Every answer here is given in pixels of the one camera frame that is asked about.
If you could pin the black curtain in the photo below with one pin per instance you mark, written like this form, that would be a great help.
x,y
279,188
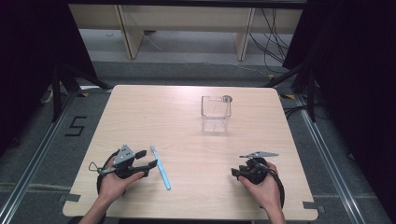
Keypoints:
x,y
355,93
34,62

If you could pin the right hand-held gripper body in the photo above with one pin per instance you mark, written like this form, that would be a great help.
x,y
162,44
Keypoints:
x,y
256,171

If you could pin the grey tape piece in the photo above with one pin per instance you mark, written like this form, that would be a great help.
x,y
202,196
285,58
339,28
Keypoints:
x,y
313,206
69,197

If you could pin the black metal stand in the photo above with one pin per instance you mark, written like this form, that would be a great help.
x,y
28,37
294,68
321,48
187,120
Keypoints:
x,y
306,87
62,84

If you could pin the beige wooden desk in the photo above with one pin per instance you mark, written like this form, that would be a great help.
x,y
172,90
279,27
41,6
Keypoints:
x,y
186,21

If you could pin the light blue toothbrush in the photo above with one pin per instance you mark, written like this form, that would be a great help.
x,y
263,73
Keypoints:
x,y
162,169

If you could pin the clear plastic holder box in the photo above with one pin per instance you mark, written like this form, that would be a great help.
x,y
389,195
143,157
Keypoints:
x,y
216,112

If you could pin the metal floor rail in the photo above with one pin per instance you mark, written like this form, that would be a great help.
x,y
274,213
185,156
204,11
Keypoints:
x,y
34,165
327,161

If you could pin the person's right hand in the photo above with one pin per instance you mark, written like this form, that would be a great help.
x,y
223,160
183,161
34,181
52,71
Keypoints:
x,y
267,191

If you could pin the person's left hand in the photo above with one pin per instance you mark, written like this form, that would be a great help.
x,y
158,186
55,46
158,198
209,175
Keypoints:
x,y
114,185

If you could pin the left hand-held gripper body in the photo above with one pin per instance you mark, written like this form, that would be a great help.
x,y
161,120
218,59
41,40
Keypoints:
x,y
124,157

